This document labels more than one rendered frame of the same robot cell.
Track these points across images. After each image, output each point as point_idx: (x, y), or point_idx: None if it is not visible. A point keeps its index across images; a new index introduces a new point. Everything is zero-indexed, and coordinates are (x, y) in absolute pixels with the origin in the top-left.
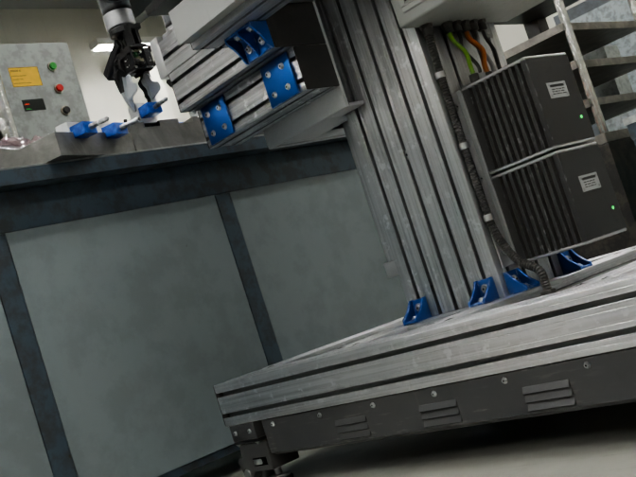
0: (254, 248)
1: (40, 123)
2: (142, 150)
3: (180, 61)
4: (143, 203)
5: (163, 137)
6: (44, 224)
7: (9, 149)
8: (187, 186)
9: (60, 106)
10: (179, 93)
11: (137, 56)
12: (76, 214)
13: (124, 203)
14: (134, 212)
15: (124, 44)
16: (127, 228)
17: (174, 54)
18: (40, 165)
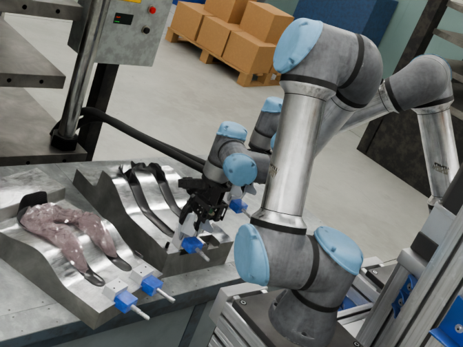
0: (196, 337)
1: (118, 36)
2: (162, 298)
3: (230, 339)
4: (138, 319)
5: (187, 261)
6: (51, 346)
7: (58, 278)
8: (180, 302)
9: (143, 25)
10: (213, 346)
11: (211, 213)
12: (81, 334)
13: (123, 321)
14: (127, 326)
15: (208, 191)
16: (114, 338)
17: (231, 329)
18: (73, 322)
